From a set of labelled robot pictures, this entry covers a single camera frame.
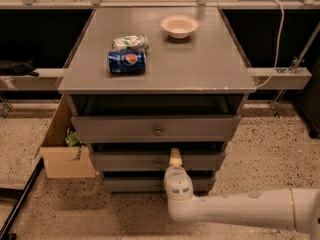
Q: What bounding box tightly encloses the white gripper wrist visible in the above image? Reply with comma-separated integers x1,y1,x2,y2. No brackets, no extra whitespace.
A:
164,148,192,188

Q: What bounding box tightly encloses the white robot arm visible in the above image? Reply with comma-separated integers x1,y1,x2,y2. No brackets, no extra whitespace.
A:
164,148,320,240

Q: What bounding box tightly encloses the grey bottom drawer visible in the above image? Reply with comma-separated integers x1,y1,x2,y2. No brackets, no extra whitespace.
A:
102,177,215,192

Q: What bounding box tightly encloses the grey drawer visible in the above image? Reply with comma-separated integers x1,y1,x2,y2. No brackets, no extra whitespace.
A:
102,177,215,192
90,152,225,171
71,115,241,143

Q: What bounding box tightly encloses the grey middle drawer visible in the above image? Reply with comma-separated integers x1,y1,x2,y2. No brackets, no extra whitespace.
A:
90,152,225,171

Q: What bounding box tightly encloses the grey top drawer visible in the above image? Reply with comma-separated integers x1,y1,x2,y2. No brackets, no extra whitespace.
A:
71,115,241,143

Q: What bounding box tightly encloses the grey drawer cabinet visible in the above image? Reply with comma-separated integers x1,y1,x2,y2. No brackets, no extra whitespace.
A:
59,7,255,192

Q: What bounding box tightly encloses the green packet in box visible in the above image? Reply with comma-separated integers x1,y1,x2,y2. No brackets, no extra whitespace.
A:
65,132,83,147

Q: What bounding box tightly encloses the blue pepsi can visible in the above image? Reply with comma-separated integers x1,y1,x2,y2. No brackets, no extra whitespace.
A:
108,50,146,74

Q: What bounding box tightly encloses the brown cardboard box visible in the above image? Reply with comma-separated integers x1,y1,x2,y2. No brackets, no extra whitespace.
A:
39,97,96,178

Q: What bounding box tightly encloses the crushed green white can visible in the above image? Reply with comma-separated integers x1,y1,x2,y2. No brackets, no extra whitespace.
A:
112,34,149,51

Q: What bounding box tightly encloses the white paper bowl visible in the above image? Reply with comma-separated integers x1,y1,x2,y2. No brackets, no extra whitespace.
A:
161,15,199,39

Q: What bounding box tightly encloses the black metal floor bar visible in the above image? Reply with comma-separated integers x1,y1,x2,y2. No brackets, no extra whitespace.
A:
0,159,44,240

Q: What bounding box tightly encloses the black object on rail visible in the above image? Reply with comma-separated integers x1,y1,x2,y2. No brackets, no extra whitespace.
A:
0,60,39,77

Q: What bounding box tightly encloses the white cable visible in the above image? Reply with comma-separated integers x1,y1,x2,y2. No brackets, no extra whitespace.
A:
255,0,285,89

